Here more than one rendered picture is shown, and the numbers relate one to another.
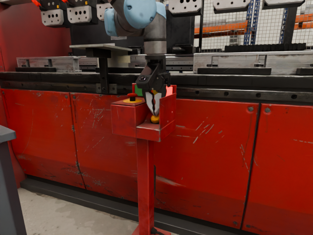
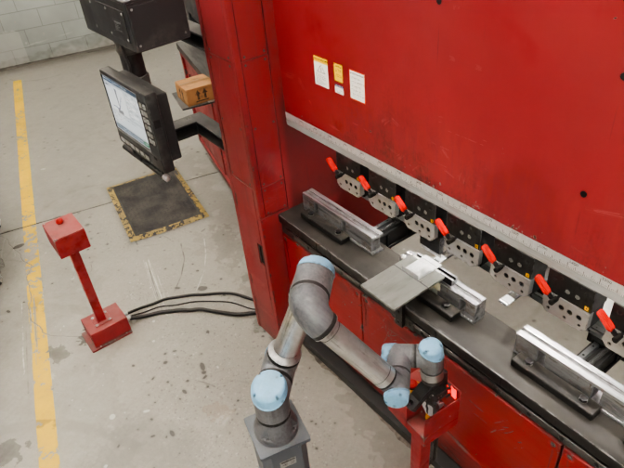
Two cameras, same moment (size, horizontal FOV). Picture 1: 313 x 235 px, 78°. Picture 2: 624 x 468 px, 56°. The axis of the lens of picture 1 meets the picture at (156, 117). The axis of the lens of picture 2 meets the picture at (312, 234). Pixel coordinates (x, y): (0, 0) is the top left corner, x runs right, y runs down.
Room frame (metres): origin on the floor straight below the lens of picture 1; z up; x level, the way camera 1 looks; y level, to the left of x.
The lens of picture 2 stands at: (-0.52, -0.45, 2.49)
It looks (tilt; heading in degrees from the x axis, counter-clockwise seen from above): 37 degrees down; 36
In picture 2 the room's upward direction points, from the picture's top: 6 degrees counter-clockwise
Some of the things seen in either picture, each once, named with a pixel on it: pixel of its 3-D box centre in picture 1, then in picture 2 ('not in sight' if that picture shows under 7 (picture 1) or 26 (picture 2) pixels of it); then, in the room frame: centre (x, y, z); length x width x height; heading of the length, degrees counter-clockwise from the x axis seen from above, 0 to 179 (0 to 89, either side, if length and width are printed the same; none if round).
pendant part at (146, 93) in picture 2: not in sight; (143, 116); (1.04, 1.53, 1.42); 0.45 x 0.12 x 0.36; 72
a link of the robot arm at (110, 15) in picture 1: (125, 21); (398, 359); (0.63, 0.09, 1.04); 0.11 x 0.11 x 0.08; 23
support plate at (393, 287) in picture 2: (103, 48); (402, 281); (1.01, 0.26, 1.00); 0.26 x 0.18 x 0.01; 160
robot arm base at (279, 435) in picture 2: not in sight; (274, 419); (0.36, 0.42, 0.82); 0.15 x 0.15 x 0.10
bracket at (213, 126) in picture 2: not in sight; (199, 136); (1.34, 1.52, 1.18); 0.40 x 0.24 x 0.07; 70
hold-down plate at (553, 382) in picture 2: (232, 71); (553, 383); (0.89, -0.34, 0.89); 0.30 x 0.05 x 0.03; 70
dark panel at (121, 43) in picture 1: (125, 40); not in sight; (1.71, 0.26, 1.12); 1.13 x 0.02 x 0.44; 70
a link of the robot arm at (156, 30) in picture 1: (153, 23); (430, 356); (0.68, 0.01, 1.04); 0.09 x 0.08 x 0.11; 113
